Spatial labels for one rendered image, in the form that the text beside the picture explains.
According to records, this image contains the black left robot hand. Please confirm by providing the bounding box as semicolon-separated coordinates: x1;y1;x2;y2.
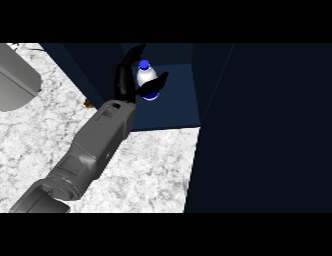
113;43;171;104

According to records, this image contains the white bottle with blue cap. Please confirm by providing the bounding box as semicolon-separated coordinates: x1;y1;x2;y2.
135;59;160;101

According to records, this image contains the dark navy cabinet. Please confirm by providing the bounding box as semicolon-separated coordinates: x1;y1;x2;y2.
39;42;236;132

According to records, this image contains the dark navy cabinet door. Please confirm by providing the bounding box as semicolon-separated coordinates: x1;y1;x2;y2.
183;42;332;214

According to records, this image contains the pale grey rounded appliance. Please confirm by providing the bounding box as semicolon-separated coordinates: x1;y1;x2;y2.
0;42;44;113

